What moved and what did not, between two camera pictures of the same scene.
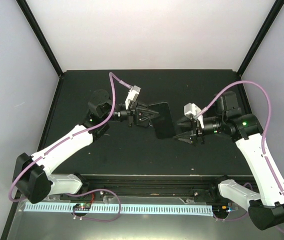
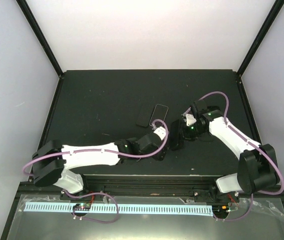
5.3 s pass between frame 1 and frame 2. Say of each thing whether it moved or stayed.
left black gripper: moved
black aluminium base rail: stayed
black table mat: stayed
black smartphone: moved
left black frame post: stayed
